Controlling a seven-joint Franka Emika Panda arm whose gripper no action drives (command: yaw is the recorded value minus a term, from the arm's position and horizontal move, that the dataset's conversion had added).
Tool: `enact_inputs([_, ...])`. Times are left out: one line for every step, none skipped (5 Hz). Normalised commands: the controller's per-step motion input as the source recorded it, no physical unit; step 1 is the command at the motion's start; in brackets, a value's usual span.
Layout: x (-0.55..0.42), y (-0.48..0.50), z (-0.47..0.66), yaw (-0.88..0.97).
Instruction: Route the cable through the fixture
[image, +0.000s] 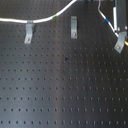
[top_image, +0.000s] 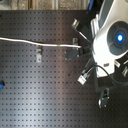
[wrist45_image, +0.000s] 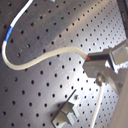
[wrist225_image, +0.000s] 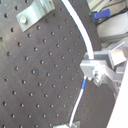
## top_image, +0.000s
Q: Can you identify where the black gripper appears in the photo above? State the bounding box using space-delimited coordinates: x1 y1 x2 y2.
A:
72 19 94 85

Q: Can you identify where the white cable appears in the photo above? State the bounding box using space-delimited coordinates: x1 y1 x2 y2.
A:
0 36 82 49

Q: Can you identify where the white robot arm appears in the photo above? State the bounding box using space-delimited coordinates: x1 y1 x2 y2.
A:
91 0 128 77

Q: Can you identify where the metal clamp bottom right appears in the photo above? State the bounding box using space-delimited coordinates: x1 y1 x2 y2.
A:
98 88 109 108

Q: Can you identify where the metal cable clip right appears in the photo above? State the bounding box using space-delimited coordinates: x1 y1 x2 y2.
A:
73 38 78 45

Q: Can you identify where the metal cable clip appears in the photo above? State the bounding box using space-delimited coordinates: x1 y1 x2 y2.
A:
73 38 78 45
36 47 42 63

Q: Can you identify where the black cable on robot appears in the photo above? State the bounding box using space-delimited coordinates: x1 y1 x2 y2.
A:
84 64 128 86

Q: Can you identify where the metal cable clip left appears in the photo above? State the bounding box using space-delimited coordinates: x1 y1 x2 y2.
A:
36 47 42 63

